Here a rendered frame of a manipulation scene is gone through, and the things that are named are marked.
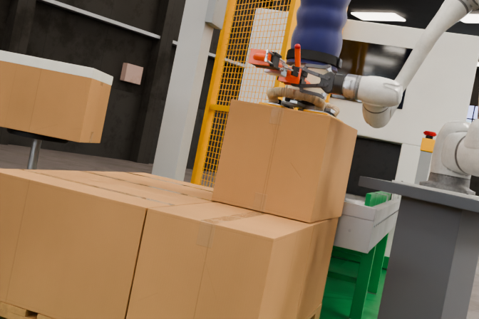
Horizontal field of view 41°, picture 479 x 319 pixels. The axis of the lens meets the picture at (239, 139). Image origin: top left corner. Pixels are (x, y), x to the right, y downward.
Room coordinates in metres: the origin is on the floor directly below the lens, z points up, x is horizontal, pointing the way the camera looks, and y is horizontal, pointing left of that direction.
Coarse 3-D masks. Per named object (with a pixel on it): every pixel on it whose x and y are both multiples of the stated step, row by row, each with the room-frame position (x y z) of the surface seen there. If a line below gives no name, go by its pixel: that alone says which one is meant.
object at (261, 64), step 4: (252, 48) 2.13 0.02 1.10; (252, 52) 2.13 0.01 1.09; (256, 52) 2.13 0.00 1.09; (260, 52) 2.12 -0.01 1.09; (264, 52) 2.12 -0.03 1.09; (252, 56) 2.13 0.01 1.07; (252, 60) 2.13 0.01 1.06; (256, 60) 2.13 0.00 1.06; (252, 64) 2.15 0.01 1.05; (256, 64) 2.13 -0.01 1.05; (260, 64) 2.12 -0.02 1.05; (264, 64) 2.12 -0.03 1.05; (268, 64) 2.11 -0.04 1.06; (264, 68) 2.20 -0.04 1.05; (268, 68) 2.18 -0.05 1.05; (272, 68) 2.16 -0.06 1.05
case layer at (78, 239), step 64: (0, 192) 2.08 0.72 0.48; (64, 192) 2.01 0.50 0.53; (128, 192) 2.23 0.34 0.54; (192, 192) 2.69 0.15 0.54; (0, 256) 2.07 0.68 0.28; (64, 256) 2.00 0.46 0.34; (128, 256) 1.94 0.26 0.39; (192, 256) 1.87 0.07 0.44; (256, 256) 1.82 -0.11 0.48; (320, 256) 2.65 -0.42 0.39
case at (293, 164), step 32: (256, 128) 2.46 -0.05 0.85; (288, 128) 2.42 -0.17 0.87; (320, 128) 2.38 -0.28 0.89; (352, 128) 2.80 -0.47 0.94; (224, 160) 2.50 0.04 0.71; (256, 160) 2.45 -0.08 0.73; (288, 160) 2.41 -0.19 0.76; (320, 160) 2.37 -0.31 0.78; (224, 192) 2.49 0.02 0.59; (256, 192) 2.44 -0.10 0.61; (288, 192) 2.40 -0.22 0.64; (320, 192) 2.43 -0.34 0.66
